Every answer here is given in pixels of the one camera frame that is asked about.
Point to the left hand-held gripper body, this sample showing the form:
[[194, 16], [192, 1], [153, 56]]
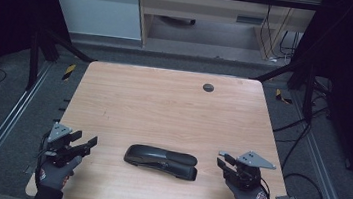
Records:
[[59, 132]]

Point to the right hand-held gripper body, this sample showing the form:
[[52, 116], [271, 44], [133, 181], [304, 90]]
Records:
[[250, 170]]

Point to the black stapler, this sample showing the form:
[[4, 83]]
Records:
[[160, 162]]

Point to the white cabinet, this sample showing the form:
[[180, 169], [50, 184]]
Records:
[[97, 10]]

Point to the dark object under desk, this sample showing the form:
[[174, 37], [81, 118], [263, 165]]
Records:
[[177, 20]]

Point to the aluminium floor rail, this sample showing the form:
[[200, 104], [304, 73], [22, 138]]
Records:
[[7, 120], [320, 169]]

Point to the black metal frame strut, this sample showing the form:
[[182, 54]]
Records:
[[33, 59], [309, 94]]

